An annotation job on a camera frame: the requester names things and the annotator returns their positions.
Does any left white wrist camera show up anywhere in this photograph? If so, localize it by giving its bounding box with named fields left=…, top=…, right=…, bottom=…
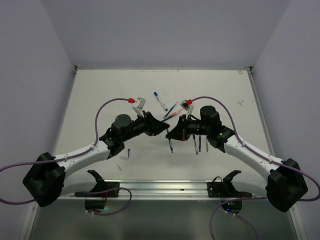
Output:
left=131, top=97, right=146, bottom=117

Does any orange gel pen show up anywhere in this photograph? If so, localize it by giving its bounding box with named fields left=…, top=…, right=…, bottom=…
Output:
left=168, top=108, right=184, bottom=118

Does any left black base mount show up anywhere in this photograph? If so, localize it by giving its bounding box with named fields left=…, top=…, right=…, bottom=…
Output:
left=74, top=170, right=120, bottom=215

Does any dark blue grip pen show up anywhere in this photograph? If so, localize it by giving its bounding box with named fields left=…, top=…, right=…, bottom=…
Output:
left=192, top=134, right=199, bottom=155

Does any aluminium front rail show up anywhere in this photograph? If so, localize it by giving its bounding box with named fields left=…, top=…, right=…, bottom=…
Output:
left=31, top=177, right=295, bottom=201

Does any blue clear gel pen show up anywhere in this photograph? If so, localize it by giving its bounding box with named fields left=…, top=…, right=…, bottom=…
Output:
left=166, top=128, right=174, bottom=154

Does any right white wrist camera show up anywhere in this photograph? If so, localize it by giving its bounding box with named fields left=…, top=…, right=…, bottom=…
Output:
left=180, top=99, right=194, bottom=120

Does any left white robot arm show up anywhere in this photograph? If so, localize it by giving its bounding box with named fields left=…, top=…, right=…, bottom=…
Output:
left=22, top=111, right=169, bottom=207

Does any grey clear pen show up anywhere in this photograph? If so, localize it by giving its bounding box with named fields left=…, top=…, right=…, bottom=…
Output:
left=205, top=138, right=209, bottom=153

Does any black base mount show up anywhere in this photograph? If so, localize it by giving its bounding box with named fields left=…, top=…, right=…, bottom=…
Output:
left=206, top=170, right=253, bottom=215
left=74, top=170, right=120, bottom=215

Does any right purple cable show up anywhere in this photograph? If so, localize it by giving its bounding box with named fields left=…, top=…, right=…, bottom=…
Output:
left=187, top=96, right=320, bottom=240

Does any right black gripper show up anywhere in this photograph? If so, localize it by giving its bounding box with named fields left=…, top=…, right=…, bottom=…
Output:
left=166, top=113, right=211, bottom=140

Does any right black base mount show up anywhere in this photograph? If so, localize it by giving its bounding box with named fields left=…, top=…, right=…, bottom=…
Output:
left=206, top=170, right=253, bottom=215

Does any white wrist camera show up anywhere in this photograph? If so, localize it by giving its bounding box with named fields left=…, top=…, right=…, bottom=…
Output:
left=131, top=97, right=146, bottom=117
left=180, top=99, right=194, bottom=120

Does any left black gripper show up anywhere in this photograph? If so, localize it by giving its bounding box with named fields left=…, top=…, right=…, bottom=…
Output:
left=121, top=110, right=169, bottom=142

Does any blue cap marker pen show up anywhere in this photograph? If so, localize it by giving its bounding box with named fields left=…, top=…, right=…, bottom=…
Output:
left=153, top=91, right=168, bottom=112

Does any blue pen cap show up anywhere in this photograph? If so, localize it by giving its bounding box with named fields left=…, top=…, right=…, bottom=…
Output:
left=127, top=148, right=131, bottom=159

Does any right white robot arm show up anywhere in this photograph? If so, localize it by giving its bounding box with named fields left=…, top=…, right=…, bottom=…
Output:
left=165, top=105, right=308, bottom=212

